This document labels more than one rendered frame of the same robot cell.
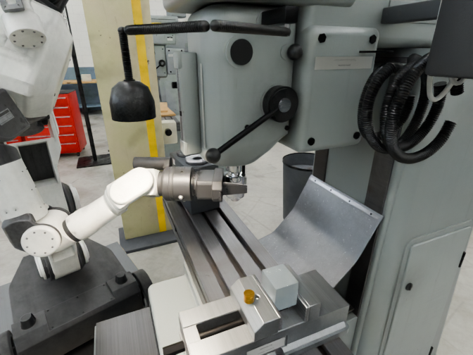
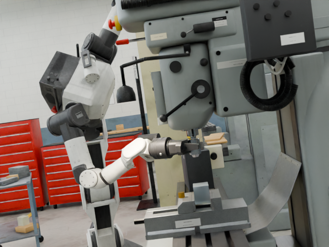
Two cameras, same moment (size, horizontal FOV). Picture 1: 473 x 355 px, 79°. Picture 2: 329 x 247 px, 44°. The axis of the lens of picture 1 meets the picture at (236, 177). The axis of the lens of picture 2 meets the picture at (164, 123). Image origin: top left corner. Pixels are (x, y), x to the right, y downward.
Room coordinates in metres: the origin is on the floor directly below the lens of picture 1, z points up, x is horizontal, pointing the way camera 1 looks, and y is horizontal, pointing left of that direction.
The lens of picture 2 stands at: (-0.83, -0.62, 1.43)
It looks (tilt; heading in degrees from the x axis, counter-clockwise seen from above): 3 degrees down; 26
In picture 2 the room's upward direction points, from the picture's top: 8 degrees counter-clockwise
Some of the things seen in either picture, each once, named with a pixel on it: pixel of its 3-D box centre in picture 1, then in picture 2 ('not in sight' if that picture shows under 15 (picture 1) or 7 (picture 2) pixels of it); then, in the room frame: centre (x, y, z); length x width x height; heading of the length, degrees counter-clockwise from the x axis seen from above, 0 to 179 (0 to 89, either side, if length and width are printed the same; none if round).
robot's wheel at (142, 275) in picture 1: (143, 289); not in sight; (1.06, 0.45, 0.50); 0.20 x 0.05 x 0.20; 40
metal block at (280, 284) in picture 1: (279, 287); (201, 192); (0.46, -0.09, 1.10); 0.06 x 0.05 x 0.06; 22
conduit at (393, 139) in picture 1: (393, 106); (265, 81); (0.60, -0.32, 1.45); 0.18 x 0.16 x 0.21; 113
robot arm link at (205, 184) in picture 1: (199, 184); (174, 147); (0.67, 0.09, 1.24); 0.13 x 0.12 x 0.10; 0
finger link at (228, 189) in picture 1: (234, 189); (191, 147); (0.64, 0.00, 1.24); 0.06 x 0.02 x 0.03; 89
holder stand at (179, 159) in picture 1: (193, 177); (196, 166); (1.07, 0.17, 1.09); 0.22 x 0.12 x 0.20; 30
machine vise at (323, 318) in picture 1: (265, 313); (195, 211); (0.45, -0.06, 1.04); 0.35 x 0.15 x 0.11; 112
